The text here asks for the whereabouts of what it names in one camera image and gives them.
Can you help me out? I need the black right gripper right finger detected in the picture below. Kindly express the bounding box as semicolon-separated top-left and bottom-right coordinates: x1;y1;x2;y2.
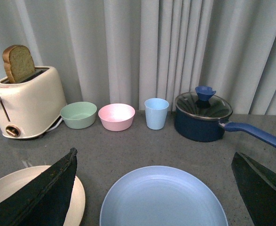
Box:
231;152;276;226

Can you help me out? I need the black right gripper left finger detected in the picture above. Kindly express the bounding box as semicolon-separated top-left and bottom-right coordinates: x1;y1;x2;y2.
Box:
0;148;77;226

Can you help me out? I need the light blue plate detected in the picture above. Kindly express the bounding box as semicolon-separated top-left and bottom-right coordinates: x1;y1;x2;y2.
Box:
100;166;228;226

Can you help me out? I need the cream white plate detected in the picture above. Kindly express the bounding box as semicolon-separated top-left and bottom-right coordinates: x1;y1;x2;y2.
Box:
0;165;86;226

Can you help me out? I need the green bowl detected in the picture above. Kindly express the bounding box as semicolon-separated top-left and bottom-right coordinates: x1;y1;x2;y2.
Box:
60;102;97;129

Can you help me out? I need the dark blue saucepan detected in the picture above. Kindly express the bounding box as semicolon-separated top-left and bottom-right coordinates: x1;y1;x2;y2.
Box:
174;109;276;148

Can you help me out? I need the cream white toaster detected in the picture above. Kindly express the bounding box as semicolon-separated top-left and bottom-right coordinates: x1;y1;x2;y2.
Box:
0;66;67;139

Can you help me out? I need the glass pot lid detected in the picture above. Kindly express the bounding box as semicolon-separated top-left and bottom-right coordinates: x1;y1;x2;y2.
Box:
175;86;233;120

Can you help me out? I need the pink bowl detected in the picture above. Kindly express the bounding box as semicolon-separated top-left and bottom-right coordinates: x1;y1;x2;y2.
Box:
98;104;135;131

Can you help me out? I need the light blue cup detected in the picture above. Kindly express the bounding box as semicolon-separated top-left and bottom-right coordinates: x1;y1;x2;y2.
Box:
144;98;169;130

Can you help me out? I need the brown bread slice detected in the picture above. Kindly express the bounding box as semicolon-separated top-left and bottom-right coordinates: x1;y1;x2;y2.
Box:
2;45;35;83

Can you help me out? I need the white toaster power cable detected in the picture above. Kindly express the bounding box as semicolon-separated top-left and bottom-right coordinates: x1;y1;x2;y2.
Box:
46;117;64;132

